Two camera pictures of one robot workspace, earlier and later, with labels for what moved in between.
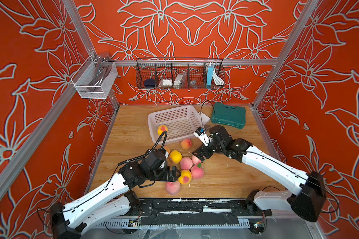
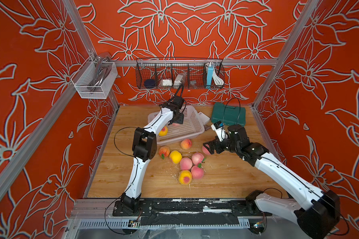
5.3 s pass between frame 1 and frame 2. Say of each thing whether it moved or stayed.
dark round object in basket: stayed
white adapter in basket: stayed
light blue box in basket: stayed
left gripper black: moved
